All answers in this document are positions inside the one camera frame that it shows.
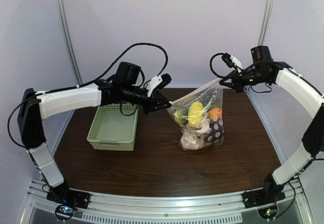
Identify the green plastic basket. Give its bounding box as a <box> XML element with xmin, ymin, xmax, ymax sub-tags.
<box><xmin>87</xmin><ymin>103</ymin><xmax>139</xmax><ymax>152</ymax></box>

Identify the clear zip top bag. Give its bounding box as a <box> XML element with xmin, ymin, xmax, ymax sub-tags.
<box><xmin>167</xmin><ymin>79</ymin><xmax>224</xmax><ymax>151</ymax></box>

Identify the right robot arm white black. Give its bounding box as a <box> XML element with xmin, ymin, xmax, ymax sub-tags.
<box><xmin>220</xmin><ymin>46</ymin><xmax>323</xmax><ymax>199</ymax></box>

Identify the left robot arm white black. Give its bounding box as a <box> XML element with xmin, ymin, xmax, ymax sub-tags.
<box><xmin>17</xmin><ymin>62</ymin><xmax>172</xmax><ymax>189</ymax></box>

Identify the green yellow fake mango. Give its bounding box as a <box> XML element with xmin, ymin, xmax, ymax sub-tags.
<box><xmin>174</xmin><ymin>108</ymin><xmax>188</xmax><ymax>125</ymax></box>

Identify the orange fake fruit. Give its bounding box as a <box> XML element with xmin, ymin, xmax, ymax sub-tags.
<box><xmin>208</xmin><ymin>107</ymin><xmax>222</xmax><ymax>123</ymax></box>

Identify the yellow fake banana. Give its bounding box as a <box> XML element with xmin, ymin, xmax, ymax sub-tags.
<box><xmin>188</xmin><ymin>101</ymin><xmax>204</xmax><ymax>128</ymax></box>

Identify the white fake cauliflower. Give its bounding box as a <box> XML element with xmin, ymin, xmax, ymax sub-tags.
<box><xmin>179</xmin><ymin>114</ymin><xmax>211</xmax><ymax>151</ymax></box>

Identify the purple spotted fake eggplant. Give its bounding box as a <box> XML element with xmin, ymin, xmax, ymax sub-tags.
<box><xmin>206</xmin><ymin>121</ymin><xmax>224</xmax><ymax>144</ymax></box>

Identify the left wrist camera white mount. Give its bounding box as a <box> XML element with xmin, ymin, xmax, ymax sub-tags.
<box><xmin>145</xmin><ymin>73</ymin><xmax>172</xmax><ymax>97</ymax></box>

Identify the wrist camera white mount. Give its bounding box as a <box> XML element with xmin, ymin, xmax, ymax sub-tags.
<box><xmin>145</xmin><ymin>73</ymin><xmax>172</xmax><ymax>97</ymax></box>
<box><xmin>221</xmin><ymin>53</ymin><xmax>244</xmax><ymax>72</ymax></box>

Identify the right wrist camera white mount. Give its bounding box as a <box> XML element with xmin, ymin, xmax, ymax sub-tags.
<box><xmin>221</xmin><ymin>53</ymin><xmax>244</xmax><ymax>72</ymax></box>

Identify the right black camera cable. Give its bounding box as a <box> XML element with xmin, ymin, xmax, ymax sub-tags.
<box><xmin>209</xmin><ymin>52</ymin><xmax>228</xmax><ymax>79</ymax></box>

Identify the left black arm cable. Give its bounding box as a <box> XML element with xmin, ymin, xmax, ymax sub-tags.
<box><xmin>75</xmin><ymin>42</ymin><xmax>169</xmax><ymax>88</ymax></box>

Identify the right aluminium frame post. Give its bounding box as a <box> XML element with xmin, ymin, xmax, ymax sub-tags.
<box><xmin>258</xmin><ymin>0</ymin><xmax>275</xmax><ymax>46</ymax></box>

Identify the aluminium frame post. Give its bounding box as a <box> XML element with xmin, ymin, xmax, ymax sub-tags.
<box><xmin>258</xmin><ymin>0</ymin><xmax>275</xmax><ymax>46</ymax></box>
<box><xmin>56</xmin><ymin>0</ymin><xmax>83</xmax><ymax>85</ymax></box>

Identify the left aluminium frame post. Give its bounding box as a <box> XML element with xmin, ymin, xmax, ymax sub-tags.
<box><xmin>56</xmin><ymin>0</ymin><xmax>83</xmax><ymax>85</ymax></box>

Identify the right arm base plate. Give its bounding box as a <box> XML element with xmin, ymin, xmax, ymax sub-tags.
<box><xmin>241</xmin><ymin>189</ymin><xmax>286</xmax><ymax>209</ymax></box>

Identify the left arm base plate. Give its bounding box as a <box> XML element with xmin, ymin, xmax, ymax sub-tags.
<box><xmin>47</xmin><ymin>188</ymin><xmax>91</xmax><ymax>209</ymax></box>

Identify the aluminium front rail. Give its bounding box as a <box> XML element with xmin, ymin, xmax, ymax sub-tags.
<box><xmin>18</xmin><ymin>179</ymin><xmax>315</xmax><ymax>223</ymax></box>

